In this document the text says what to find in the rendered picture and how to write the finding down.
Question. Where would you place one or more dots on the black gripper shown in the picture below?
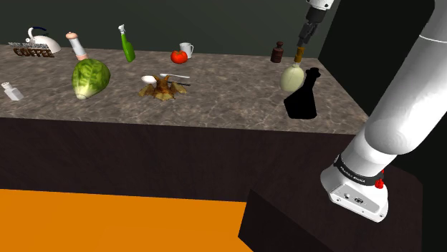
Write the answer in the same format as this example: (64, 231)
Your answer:
(313, 21)

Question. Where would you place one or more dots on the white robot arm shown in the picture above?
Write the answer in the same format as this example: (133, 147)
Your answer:
(405, 115)

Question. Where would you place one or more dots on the small brown bottle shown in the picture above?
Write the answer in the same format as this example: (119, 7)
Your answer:
(277, 54)

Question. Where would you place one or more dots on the pale oval bottle with cork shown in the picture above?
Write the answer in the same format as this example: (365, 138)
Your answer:
(292, 79)

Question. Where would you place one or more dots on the black flask-shaped bottle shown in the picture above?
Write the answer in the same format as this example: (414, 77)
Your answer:
(303, 104)

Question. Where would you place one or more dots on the white mug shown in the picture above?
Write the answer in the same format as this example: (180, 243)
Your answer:
(185, 49)

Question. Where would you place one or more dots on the red tomato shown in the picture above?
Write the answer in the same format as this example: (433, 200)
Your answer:
(178, 57)

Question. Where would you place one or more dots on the brown bat figure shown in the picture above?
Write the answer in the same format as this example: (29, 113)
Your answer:
(163, 90)

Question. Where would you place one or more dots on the green spray bottle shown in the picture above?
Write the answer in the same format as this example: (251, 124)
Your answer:
(128, 49)

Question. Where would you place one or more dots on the dark robot stand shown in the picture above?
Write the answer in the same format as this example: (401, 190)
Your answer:
(296, 223)

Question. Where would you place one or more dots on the green lettuce head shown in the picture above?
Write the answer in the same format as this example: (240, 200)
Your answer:
(90, 78)

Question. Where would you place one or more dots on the white and pink pepper mill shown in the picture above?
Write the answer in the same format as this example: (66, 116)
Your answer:
(77, 45)

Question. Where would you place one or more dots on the brown coffee letter sign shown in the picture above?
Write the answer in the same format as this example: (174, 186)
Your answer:
(33, 52)

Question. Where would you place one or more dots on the white salt shaker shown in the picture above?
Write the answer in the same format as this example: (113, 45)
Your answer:
(13, 92)

